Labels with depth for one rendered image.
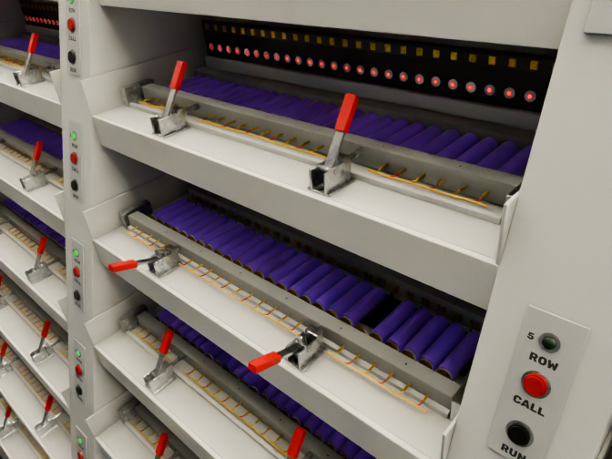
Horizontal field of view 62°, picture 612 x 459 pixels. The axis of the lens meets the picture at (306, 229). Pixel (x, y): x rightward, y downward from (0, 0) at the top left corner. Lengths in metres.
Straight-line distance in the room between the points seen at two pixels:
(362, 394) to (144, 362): 0.44
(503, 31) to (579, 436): 0.28
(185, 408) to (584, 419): 0.54
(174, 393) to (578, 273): 0.60
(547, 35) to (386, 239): 0.19
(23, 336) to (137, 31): 0.79
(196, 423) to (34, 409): 0.72
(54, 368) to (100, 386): 0.24
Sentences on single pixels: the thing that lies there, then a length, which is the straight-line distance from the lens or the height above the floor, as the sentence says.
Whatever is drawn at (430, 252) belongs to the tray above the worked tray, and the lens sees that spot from 0.42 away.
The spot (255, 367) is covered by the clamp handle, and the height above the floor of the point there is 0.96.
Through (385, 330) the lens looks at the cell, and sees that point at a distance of 0.57.
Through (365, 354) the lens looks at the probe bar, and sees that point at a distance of 0.55.
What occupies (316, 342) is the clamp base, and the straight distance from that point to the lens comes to 0.56.
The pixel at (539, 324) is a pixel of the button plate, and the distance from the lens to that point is 0.39.
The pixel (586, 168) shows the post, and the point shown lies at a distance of 0.37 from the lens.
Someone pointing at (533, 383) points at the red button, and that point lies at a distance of 0.41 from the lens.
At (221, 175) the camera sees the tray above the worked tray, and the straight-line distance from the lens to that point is 0.58.
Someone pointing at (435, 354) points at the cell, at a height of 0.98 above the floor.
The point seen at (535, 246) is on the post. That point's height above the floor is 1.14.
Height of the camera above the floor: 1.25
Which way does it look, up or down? 19 degrees down
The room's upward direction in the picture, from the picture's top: 8 degrees clockwise
